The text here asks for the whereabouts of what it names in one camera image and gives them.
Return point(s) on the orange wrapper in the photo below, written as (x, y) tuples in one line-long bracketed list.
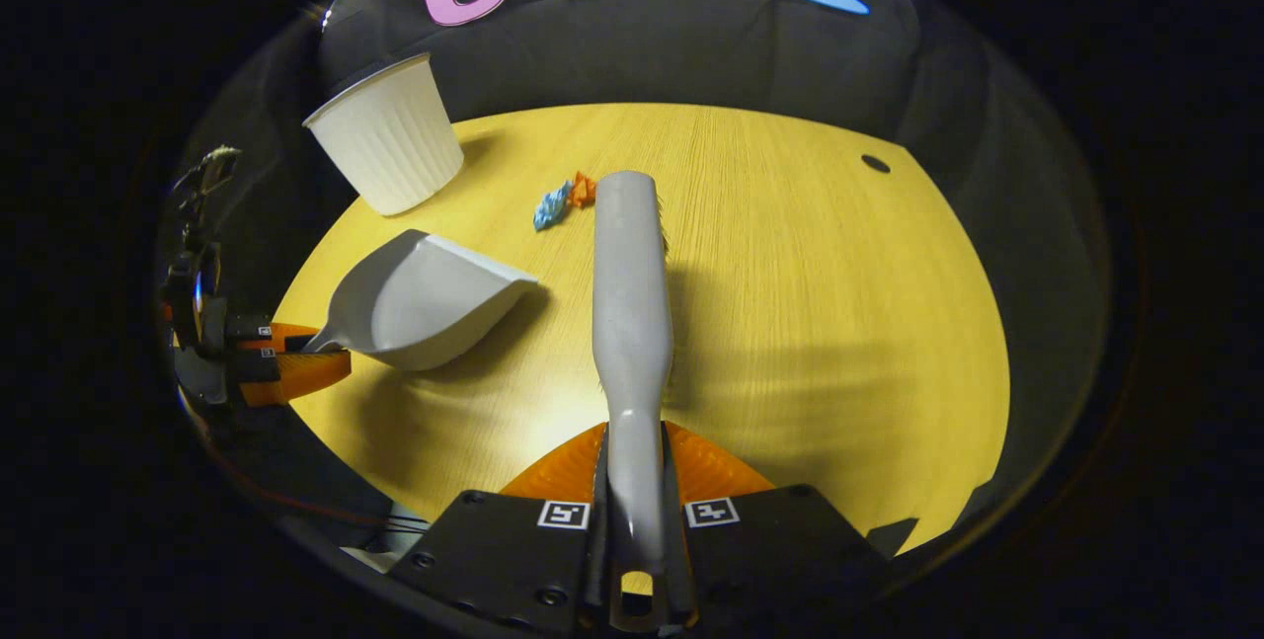
[(583, 190)]

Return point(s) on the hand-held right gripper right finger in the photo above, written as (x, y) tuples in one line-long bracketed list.
[(770, 550)]

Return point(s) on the black backdrop cloth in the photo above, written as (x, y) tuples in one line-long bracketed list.
[(642, 46)]

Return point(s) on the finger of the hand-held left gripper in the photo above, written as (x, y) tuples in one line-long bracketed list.
[(301, 377), (286, 335)]

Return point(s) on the white ribbed garbage bin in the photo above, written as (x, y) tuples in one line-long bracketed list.
[(390, 145)]

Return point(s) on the blue wrapper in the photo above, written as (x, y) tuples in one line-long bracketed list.
[(550, 207)]

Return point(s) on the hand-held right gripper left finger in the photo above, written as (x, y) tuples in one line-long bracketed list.
[(513, 550)]

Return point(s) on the small grey broom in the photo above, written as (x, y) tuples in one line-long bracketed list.
[(632, 323)]

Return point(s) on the grey dustpan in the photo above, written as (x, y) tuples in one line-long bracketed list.
[(425, 303)]

